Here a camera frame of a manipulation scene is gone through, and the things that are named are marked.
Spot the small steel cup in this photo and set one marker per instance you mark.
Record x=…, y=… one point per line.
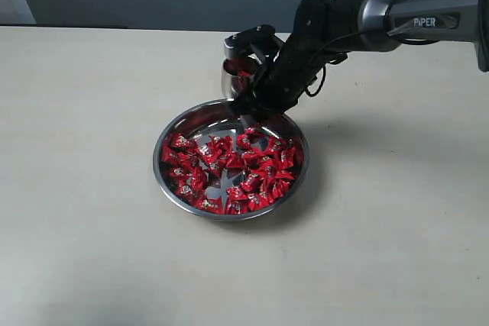
x=237, y=75

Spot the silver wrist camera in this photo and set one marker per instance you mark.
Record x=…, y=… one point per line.
x=260, y=41

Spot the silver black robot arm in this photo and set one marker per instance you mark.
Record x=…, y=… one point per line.
x=326, y=31

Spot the round steel plate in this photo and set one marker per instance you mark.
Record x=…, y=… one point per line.
x=217, y=164

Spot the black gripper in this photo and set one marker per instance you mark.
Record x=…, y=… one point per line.
x=280, y=88

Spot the red candy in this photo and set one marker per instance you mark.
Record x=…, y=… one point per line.
x=213, y=206
x=180, y=142
x=253, y=137
x=169, y=156
x=236, y=194
x=275, y=146
x=288, y=157
x=186, y=193

